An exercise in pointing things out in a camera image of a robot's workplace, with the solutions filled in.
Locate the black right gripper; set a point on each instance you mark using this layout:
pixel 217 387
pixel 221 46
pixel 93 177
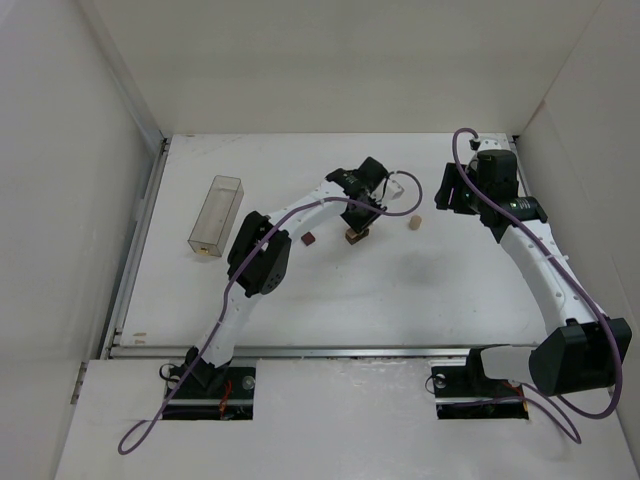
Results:
pixel 451 185

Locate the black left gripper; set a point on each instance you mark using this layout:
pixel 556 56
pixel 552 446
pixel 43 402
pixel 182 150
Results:
pixel 360 214

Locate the dark brown L block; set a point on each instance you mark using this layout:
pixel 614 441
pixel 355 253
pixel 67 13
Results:
pixel 354 237

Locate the light wood cylinder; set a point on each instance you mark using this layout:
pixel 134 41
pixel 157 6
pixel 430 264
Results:
pixel 415 222

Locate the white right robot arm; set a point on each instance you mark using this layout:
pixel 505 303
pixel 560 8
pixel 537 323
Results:
pixel 577 353

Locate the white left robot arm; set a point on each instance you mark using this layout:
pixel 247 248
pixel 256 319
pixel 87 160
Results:
pixel 258 259

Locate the maroon wood cube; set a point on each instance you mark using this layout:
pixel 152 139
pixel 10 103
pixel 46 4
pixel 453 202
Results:
pixel 308 239

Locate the clear plastic box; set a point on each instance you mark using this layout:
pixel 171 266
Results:
pixel 216 218

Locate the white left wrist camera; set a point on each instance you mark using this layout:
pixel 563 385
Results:
pixel 392 190

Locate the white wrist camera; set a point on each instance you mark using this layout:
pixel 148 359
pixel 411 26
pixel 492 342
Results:
pixel 392 190
pixel 483 143

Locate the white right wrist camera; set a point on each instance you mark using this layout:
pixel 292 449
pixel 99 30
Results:
pixel 483 143

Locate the aluminium frame rail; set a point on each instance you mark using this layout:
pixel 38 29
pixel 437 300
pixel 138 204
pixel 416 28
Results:
pixel 118 352

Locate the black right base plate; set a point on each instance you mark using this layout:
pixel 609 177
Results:
pixel 461 382

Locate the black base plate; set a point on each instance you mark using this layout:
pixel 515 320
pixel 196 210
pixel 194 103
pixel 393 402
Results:
pixel 236 384
pixel 461 382

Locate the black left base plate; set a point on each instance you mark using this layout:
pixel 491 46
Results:
pixel 236 384

